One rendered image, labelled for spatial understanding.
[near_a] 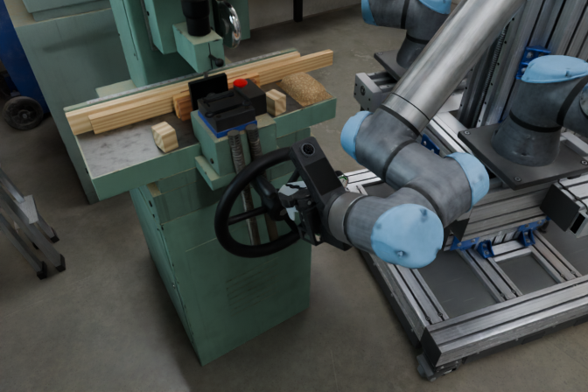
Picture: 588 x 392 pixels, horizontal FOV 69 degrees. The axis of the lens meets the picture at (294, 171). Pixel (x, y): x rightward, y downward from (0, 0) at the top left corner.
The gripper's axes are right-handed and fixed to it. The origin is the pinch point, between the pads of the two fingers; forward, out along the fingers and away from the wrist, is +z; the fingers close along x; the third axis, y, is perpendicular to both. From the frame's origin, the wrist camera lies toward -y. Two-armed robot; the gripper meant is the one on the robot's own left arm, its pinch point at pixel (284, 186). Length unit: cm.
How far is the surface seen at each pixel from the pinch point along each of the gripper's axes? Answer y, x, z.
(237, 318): 52, -5, 57
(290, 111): -10.5, 15.9, 22.0
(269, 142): -6.7, 4.7, 12.5
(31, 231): 11, -57, 113
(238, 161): -5.4, -3.6, 11.5
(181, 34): -34.1, -1.8, 29.5
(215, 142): -10.7, -7.2, 10.5
